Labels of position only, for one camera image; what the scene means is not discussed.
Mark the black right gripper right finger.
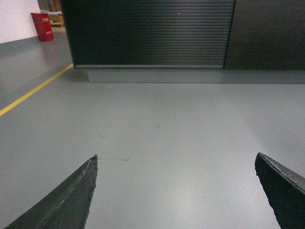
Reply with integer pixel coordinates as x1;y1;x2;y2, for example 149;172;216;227
254;153;305;229

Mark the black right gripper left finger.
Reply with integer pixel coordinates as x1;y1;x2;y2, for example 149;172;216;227
6;155;98;229

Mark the black checkout counter cabinet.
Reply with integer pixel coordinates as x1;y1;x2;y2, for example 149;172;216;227
61;0;305;70

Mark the wooden pallet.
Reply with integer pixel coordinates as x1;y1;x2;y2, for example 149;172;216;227
48;11;64;27

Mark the red fire equipment box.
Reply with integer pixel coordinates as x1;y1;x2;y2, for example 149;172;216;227
31;13;54;42

